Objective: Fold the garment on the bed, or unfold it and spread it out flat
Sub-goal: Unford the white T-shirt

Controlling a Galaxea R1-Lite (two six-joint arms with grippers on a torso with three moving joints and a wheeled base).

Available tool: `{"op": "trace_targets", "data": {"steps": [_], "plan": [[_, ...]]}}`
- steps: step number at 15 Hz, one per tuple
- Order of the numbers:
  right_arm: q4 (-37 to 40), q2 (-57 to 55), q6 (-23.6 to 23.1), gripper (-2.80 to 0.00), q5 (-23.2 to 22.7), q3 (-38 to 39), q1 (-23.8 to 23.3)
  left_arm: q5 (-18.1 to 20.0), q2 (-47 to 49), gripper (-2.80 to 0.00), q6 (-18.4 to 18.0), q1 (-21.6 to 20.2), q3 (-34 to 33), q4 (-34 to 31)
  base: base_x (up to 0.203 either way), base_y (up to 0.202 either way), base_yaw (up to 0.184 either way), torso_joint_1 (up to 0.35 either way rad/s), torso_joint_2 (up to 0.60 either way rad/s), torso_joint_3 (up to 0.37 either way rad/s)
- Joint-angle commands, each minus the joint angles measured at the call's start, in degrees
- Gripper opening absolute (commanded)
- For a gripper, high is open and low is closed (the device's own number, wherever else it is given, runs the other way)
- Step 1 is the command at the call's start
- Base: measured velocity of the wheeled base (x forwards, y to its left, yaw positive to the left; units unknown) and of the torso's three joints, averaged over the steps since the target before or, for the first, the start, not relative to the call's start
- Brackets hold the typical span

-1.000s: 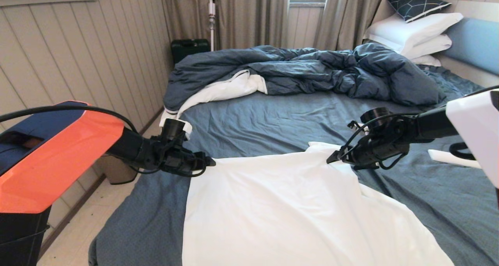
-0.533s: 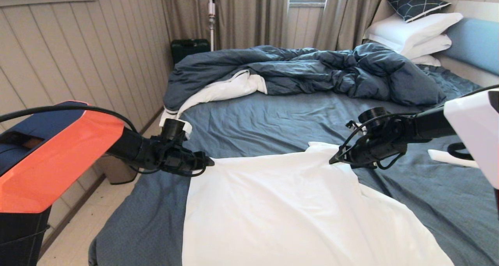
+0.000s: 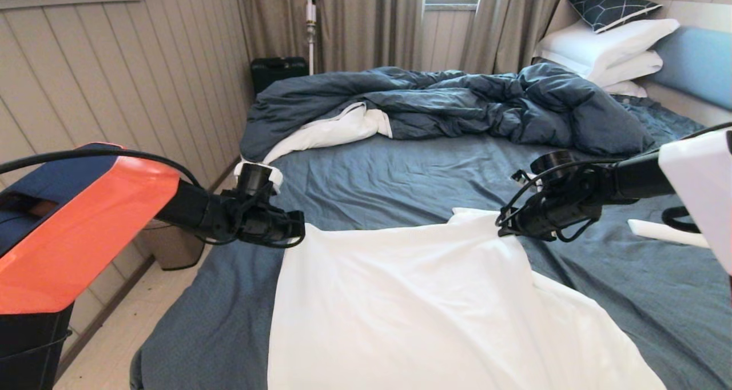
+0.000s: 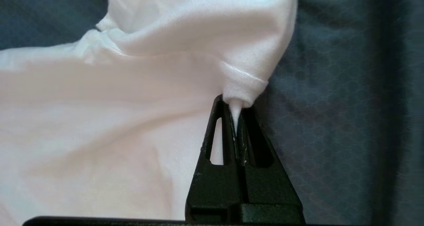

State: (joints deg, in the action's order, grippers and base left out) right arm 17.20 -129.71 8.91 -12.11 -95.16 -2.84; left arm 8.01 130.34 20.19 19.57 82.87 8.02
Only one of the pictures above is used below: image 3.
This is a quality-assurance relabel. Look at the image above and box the white t-shirt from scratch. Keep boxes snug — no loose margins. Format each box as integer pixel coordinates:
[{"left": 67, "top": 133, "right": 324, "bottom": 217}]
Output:
[{"left": 266, "top": 208, "right": 667, "bottom": 390}]

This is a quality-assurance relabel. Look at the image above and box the beige trash bin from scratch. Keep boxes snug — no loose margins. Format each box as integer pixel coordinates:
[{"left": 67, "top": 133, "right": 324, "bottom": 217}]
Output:
[{"left": 140, "top": 218, "right": 205, "bottom": 271}]

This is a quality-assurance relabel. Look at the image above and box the long white remote control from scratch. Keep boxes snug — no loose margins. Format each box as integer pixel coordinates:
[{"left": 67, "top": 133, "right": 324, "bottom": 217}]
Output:
[{"left": 627, "top": 219, "right": 711, "bottom": 249}]

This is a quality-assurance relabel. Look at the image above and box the blue patterned bed sheet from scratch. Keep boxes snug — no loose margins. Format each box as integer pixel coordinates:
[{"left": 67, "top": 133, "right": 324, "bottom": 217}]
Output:
[{"left": 130, "top": 95, "right": 732, "bottom": 390}]

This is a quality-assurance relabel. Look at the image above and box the blue duvet with white lining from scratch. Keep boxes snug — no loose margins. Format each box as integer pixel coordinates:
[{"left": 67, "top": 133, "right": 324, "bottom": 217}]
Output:
[{"left": 236, "top": 64, "right": 654, "bottom": 165}]

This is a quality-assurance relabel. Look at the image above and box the flat white pillow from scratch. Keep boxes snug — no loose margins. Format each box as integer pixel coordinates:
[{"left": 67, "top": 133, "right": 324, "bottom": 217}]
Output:
[{"left": 600, "top": 81, "right": 647, "bottom": 98}]

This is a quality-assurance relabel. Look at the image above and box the black suitcase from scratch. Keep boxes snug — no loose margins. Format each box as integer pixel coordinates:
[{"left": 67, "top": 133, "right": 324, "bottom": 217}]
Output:
[{"left": 250, "top": 57, "right": 309, "bottom": 96}]

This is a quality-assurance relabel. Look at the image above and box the medium white pillow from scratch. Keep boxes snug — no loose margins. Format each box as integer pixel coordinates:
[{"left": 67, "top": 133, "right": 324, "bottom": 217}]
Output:
[{"left": 589, "top": 50, "right": 663, "bottom": 87}]

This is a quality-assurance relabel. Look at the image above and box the large white pillow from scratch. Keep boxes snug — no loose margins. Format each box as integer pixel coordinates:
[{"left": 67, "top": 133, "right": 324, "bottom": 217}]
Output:
[{"left": 532, "top": 18, "right": 680, "bottom": 82}]

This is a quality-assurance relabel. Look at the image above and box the narrow beige curtain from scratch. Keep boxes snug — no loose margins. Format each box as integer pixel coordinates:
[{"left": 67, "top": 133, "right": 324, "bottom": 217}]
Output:
[{"left": 459, "top": 0, "right": 601, "bottom": 75}]

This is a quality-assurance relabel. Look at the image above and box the white stick vacuum cleaner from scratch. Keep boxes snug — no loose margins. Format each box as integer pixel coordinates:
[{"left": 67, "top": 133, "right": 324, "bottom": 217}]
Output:
[{"left": 305, "top": 0, "right": 317, "bottom": 75}]

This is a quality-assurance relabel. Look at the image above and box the blue padded headboard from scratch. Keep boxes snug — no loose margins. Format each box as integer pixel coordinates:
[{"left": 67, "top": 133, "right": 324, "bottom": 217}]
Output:
[{"left": 649, "top": 26, "right": 732, "bottom": 112}]

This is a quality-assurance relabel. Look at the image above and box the dark geometric patterned cushion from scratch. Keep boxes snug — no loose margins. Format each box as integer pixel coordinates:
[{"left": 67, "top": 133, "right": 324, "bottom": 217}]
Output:
[{"left": 565, "top": 0, "right": 662, "bottom": 34}]

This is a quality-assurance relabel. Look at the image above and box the wide beige curtain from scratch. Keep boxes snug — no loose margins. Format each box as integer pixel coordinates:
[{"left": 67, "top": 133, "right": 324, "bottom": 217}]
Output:
[{"left": 232, "top": 0, "right": 425, "bottom": 75}]

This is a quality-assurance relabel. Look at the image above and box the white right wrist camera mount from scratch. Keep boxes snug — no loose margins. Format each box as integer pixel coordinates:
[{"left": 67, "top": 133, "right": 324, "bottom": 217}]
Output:
[{"left": 511, "top": 169, "right": 543, "bottom": 194}]

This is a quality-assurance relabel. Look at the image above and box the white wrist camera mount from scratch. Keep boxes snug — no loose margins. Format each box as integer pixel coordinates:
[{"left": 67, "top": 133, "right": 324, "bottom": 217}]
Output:
[
  {"left": 234, "top": 160, "right": 285, "bottom": 195},
  {"left": 511, "top": 169, "right": 543, "bottom": 194}
]

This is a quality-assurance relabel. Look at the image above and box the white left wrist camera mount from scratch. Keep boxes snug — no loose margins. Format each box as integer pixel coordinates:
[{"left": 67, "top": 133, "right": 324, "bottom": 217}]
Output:
[{"left": 234, "top": 160, "right": 285, "bottom": 195}]

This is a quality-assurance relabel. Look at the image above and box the beige upholstered bed frame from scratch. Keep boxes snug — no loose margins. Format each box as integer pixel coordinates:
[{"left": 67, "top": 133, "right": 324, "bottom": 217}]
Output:
[{"left": 639, "top": 80, "right": 732, "bottom": 130}]

